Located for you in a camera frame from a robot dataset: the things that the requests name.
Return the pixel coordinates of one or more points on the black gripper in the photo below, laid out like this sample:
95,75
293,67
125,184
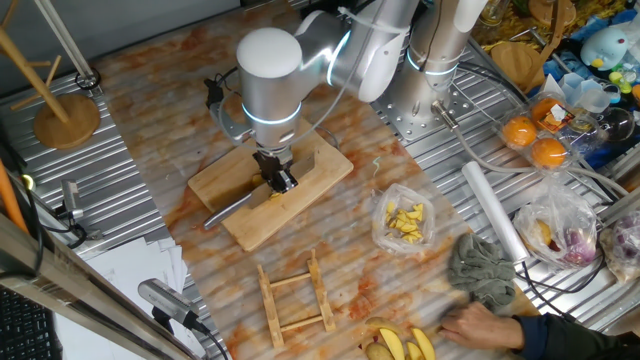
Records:
275,162

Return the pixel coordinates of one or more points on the steel kitchen knife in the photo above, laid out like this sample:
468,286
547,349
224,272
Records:
222,216

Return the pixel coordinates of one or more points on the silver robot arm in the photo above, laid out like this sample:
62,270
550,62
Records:
272,95

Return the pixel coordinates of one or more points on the dark sleeved forearm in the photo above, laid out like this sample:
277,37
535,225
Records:
575,340

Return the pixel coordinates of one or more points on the person bare hand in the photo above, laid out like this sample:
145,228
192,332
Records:
485,327

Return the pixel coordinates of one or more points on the cut yellow potato slice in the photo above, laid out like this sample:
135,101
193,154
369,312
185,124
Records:
275,195

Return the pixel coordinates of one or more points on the yellow peeled potato half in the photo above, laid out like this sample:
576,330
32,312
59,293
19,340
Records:
257,180

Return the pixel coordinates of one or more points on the wooden cutting board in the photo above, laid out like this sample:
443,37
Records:
260,225

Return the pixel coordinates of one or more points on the plastic bag of potato pieces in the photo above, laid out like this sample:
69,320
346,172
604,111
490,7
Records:
395,192

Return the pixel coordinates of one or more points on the wooden knife rack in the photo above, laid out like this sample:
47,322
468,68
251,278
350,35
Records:
270,310

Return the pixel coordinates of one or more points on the metal robot mounting plate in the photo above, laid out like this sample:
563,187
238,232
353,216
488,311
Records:
400,115

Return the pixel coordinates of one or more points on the orange marble pattern mat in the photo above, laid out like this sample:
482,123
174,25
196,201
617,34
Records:
150,100

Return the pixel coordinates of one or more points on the white paper sheet stack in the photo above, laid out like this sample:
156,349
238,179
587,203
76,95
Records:
115,280

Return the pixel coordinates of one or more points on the whole brown potato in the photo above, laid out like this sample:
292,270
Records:
377,351

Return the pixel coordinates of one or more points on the white plastic wrap roll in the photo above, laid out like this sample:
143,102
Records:
492,210

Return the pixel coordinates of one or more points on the small yellow potato wedge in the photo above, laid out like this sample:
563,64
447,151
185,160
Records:
414,351

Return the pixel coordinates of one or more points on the wooden round base stand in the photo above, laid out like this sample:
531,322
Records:
67,125

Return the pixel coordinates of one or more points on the grey green cloth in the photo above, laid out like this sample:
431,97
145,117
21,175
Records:
480,270

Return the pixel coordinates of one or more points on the white rod stand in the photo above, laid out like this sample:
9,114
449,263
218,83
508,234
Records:
65,39

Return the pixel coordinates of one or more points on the wooden disc with stick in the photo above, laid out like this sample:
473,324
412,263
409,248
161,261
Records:
517,65

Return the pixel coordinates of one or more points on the orange pole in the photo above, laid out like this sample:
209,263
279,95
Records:
10,200

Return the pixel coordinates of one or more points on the clear glass jar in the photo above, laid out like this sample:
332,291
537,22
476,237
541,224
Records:
492,12

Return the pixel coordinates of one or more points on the orange fruit with label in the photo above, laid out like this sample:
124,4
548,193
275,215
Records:
542,107

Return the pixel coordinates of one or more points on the black keyboard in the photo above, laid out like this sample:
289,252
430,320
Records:
25,330

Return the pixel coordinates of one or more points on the clear plastic fruit container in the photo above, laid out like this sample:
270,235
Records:
570,132

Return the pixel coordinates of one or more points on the purple onion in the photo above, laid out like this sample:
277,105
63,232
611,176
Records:
580,247

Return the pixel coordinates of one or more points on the clear plastic cups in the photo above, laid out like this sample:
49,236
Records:
585,95

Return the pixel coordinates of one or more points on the clear glass bowl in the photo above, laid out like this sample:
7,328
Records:
617,125

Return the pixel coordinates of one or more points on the blue plush toy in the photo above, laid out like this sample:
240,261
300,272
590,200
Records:
602,47

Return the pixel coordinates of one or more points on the clear bag of purple vegetables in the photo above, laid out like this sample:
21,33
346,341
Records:
625,250

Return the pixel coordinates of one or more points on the green yellow toy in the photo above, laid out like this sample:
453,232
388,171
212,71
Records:
620,82

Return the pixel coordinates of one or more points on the grey camera mounting bracket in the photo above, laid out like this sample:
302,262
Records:
227,125

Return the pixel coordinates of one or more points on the grey cylindrical camera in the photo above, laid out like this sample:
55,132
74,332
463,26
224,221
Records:
165,300

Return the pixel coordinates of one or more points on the grey camera on clamp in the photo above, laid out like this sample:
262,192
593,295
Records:
71,197

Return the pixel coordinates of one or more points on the steel frame rail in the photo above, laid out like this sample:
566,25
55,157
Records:
75,295

